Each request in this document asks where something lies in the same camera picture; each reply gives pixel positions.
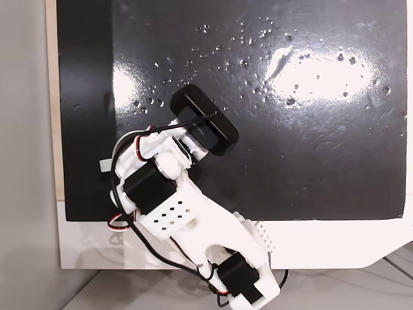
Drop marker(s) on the black glossy table mat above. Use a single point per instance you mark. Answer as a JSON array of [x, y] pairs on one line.
[[290, 161]]

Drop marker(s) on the light wooden board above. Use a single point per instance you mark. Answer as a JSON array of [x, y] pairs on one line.
[[53, 97]]

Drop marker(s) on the black oval camera box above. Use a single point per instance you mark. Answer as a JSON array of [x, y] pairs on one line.
[[206, 122]]

